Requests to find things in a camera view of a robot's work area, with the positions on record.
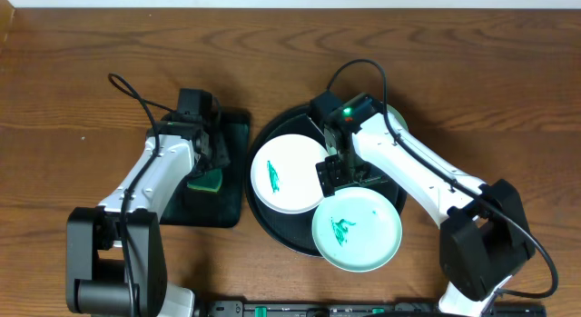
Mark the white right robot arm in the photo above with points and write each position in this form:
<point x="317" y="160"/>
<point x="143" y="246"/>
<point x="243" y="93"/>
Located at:
<point x="484" y="237"/>

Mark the black rectangular tray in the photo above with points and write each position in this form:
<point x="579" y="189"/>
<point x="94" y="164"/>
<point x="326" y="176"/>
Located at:
<point x="222" y="208"/>

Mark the white plate with green stain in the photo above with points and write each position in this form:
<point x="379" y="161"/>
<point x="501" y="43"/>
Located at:
<point x="284" y="175"/>

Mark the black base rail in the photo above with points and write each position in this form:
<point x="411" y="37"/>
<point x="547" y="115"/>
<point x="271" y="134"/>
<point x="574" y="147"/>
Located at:
<point x="269" y="309"/>

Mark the mint plate with green stain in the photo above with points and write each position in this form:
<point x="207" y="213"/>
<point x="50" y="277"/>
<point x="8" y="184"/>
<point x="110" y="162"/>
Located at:
<point x="357" y="229"/>

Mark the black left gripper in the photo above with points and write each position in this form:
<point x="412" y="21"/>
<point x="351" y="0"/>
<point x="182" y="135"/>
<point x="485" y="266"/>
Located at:
<point x="217" y="156"/>

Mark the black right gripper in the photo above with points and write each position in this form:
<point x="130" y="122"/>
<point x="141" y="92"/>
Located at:
<point x="332" y="175"/>

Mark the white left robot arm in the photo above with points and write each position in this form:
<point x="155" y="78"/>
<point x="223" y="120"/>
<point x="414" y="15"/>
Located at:
<point x="115" y="263"/>

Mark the black round tray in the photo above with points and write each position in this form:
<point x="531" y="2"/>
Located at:
<point x="290" y="230"/>

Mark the yellow green-stained sponge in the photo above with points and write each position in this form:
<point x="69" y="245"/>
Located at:
<point x="210" y="182"/>

